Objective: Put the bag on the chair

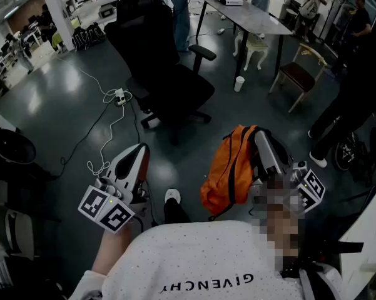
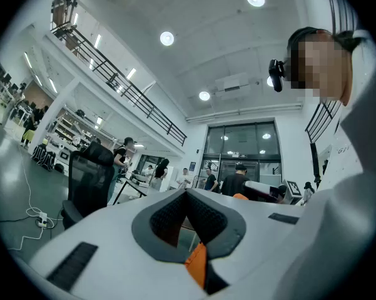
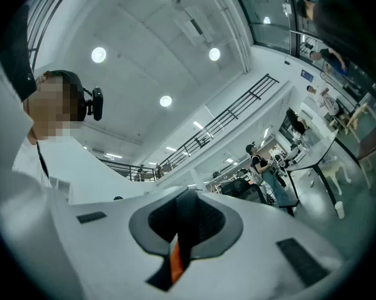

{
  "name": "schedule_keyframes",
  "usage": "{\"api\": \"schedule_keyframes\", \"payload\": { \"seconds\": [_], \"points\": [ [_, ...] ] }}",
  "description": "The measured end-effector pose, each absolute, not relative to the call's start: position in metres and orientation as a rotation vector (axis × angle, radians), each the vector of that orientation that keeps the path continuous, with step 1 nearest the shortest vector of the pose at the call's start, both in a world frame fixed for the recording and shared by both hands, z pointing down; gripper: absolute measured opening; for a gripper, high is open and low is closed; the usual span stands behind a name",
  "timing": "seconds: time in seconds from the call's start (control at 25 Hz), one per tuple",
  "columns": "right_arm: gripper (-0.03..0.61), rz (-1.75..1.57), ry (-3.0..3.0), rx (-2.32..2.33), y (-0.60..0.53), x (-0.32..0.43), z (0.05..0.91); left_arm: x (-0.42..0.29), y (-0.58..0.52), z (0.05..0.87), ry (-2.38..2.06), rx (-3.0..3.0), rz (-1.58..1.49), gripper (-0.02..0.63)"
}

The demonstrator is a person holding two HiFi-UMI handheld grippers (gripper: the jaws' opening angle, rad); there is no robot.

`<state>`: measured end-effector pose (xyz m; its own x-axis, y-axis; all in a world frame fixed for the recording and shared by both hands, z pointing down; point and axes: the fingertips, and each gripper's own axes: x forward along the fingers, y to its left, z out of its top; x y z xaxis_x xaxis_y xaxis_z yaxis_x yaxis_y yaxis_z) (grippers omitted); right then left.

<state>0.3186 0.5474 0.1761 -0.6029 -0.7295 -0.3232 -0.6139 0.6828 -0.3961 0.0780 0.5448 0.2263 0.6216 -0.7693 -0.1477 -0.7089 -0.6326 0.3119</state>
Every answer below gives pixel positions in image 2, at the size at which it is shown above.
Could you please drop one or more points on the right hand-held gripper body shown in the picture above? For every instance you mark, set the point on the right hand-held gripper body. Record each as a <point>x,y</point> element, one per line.
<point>292,192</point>

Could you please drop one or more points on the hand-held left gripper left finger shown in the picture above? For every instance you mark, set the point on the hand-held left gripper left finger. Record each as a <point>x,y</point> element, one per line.
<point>112,261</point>

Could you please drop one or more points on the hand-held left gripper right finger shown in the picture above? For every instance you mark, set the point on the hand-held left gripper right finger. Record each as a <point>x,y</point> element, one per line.
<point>256,239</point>

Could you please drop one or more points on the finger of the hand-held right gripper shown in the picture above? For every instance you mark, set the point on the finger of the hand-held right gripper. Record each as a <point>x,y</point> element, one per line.
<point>256,187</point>

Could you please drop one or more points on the black mesh office chair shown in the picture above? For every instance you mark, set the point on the black mesh office chair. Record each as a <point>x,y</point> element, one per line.
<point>90,180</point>

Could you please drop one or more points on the glass entrance door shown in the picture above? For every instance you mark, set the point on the glass entrance door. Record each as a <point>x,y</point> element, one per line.
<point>241,142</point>

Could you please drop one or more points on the person's white shirt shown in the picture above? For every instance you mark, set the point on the person's white shirt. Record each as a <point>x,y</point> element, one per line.
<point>347,214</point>

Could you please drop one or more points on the grey table with black legs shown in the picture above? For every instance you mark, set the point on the grey table with black legs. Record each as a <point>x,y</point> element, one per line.
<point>134,186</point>

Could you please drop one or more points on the white ceiling pipes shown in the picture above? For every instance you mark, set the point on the white ceiling pipes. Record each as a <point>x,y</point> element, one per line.
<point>244,110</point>

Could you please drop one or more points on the white power strip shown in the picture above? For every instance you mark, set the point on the white power strip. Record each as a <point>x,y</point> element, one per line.
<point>42,220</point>

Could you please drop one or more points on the white ceiling air conditioner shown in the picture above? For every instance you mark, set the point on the white ceiling air conditioner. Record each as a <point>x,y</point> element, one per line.
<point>233,84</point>

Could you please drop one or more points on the black and white bag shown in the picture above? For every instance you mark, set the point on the black and white bag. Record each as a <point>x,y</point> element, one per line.
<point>43,158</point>

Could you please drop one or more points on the person's head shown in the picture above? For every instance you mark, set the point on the person's head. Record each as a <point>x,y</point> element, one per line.
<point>319,67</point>

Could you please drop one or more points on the white shelving unit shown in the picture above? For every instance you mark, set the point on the white shelving unit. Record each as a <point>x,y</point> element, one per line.
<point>69,130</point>

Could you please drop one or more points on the black balcony railing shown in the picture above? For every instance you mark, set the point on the black balcony railing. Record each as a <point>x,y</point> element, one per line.
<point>125,86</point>

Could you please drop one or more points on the blue wall poster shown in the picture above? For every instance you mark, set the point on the blue wall poster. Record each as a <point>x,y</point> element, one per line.
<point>192,166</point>

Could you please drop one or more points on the black head-worn camera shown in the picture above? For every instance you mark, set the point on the black head-worn camera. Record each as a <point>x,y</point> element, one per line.
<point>276,75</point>

